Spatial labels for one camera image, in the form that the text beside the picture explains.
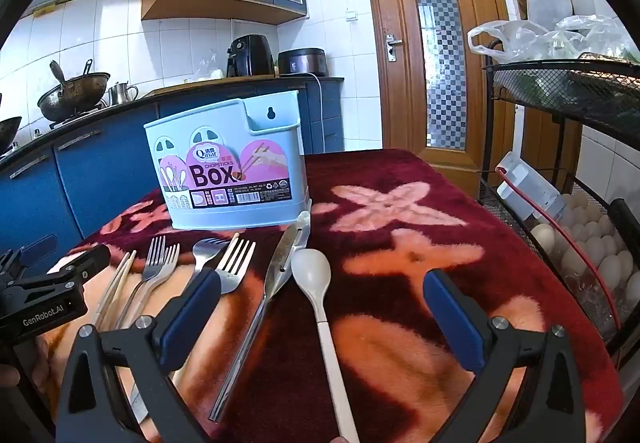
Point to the pile of eggs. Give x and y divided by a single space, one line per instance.
600 253

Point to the crumpled white bag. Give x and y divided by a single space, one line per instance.
210 70

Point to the person's left hand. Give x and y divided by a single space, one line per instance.
39 358

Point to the small dark wok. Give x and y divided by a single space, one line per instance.
9 133

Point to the black air fryer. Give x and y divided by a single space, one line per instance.
250 55

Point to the wide-headed stainless steel fork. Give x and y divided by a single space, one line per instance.
205 250

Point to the light blue utensil holder box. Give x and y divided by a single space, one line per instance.
225 133

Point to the metal kettle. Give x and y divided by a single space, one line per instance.
120 94

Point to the dark rice cooker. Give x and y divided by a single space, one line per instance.
302 63

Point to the red floral blanket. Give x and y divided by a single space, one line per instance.
400 273

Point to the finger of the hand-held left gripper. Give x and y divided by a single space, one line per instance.
62 283
92 258

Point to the wall light switch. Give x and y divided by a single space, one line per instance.
352 15

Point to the clear plastic bag of greens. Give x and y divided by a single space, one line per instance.
595 35

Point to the white power strip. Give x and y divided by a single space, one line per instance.
530 188

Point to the wooden chopstick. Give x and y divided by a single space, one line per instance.
124 285
116 283

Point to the blue base cabinet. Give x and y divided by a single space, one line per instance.
100 173

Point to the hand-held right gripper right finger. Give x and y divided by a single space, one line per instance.
452 323

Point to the black wok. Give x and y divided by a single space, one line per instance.
75 98

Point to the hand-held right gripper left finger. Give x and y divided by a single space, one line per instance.
192 318

